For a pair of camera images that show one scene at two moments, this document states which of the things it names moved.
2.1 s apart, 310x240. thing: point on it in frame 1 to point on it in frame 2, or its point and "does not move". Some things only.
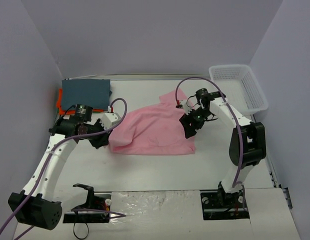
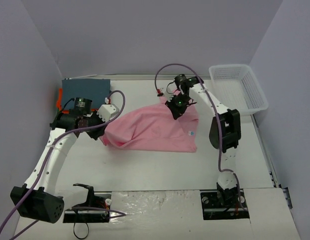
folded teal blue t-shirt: [94, 93] does not move
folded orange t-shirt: [59, 105] does not move
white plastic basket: [240, 87] does not move
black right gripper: [189, 122] to [177, 110]
